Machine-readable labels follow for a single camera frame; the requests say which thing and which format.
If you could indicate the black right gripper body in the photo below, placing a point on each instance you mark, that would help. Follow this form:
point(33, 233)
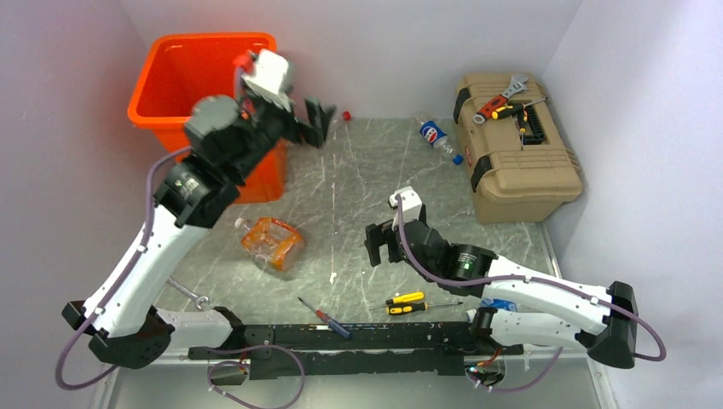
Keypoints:
point(404, 256)

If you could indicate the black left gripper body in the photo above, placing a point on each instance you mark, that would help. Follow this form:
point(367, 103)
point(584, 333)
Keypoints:
point(273, 123)

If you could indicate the red label clear bottle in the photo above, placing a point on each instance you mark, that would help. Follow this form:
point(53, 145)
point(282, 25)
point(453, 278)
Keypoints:
point(339, 120)

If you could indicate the crushed orange label bottle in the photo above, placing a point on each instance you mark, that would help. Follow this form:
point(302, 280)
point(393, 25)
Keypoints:
point(270, 242)

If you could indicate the pepsi label bottle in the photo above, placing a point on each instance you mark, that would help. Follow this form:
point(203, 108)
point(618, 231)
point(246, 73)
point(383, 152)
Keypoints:
point(432, 134)

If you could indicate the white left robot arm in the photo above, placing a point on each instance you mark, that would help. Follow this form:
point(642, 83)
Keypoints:
point(226, 144)

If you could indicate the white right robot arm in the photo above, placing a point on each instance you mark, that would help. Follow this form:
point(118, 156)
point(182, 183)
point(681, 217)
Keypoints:
point(596, 319)

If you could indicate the orange plastic bin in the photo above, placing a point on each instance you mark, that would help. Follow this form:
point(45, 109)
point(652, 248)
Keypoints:
point(183, 69)

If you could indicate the black yellow screwdriver on table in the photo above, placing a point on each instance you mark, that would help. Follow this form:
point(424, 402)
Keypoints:
point(399, 309)

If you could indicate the red blue screwdriver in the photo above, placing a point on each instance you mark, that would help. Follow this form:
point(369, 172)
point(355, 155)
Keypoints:
point(330, 322)

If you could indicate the tan plastic toolbox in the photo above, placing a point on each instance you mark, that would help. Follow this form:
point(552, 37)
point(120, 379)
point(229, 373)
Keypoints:
point(519, 168)

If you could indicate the yellow black screwdriver on toolbox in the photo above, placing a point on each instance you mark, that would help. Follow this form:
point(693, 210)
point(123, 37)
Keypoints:
point(513, 109)

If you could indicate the silver adjustable wrench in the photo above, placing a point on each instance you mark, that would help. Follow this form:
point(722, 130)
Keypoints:
point(517, 85)

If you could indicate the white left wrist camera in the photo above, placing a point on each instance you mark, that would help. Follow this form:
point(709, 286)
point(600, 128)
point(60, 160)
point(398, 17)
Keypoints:
point(265, 74)

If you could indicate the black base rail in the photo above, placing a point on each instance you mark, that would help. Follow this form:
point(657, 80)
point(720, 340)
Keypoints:
point(446, 348)

